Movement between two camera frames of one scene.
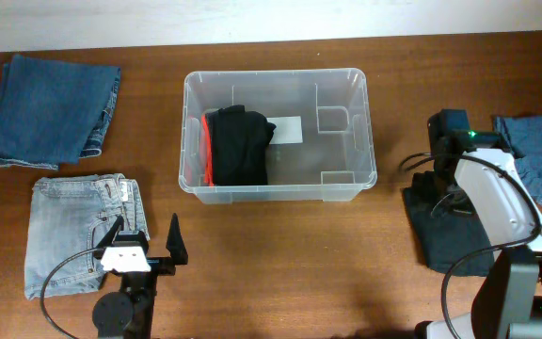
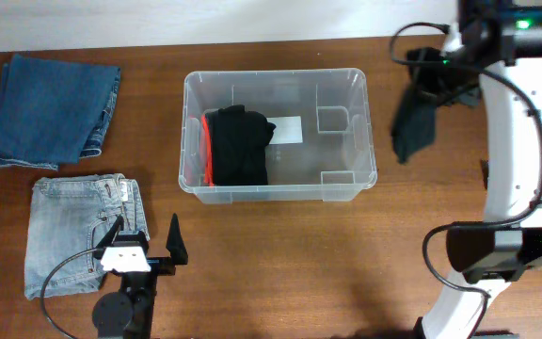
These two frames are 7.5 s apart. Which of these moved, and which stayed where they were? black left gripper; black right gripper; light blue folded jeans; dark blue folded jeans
Moved: black right gripper
Stayed: light blue folded jeans; black left gripper; dark blue folded jeans
